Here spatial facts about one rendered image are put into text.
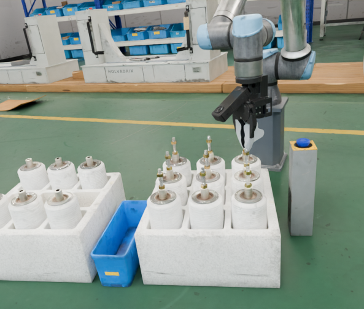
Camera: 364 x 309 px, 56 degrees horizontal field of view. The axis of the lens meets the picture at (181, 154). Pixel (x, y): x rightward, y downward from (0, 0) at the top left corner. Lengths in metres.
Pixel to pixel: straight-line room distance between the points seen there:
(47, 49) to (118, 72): 1.03
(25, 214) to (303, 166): 0.84
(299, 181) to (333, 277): 0.29
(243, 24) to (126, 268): 0.73
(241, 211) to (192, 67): 2.43
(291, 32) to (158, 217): 0.87
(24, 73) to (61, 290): 3.62
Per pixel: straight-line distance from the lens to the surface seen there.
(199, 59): 3.27
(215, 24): 1.07
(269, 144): 1.60
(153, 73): 3.43
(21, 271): 1.22
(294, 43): 1.45
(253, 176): 1.05
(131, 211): 1.27
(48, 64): 4.32
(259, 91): 0.98
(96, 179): 1.25
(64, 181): 1.30
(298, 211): 1.18
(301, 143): 1.09
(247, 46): 0.91
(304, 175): 1.12
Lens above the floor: 0.74
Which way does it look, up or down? 23 degrees down
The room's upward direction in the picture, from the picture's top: 6 degrees counter-clockwise
